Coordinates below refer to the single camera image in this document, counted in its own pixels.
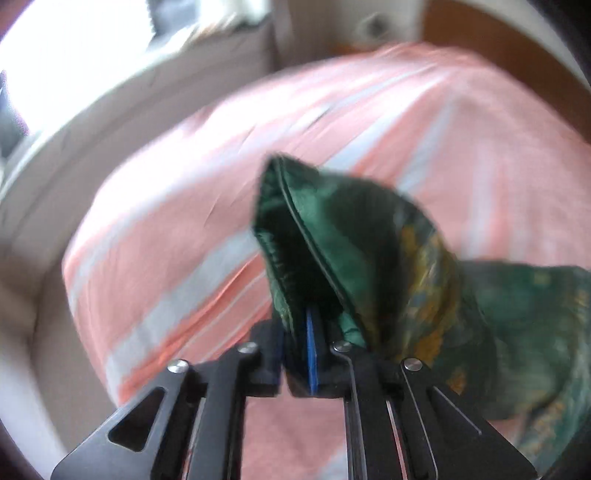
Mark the pink striped bed cover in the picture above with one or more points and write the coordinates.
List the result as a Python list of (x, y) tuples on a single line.
[(165, 264)]

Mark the green patterned jacket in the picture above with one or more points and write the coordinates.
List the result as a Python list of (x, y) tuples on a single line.
[(348, 256)]

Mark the brown wooden headboard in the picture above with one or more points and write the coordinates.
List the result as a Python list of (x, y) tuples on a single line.
[(456, 24)]

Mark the white round fan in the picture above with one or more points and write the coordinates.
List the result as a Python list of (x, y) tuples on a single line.
[(376, 27)]

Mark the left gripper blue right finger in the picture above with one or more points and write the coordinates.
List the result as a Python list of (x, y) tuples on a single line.
[(401, 422)]

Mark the white window bench cabinet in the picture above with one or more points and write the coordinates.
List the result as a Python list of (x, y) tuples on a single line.
[(50, 189)]

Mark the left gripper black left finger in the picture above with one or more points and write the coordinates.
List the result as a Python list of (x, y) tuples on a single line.
[(187, 423)]

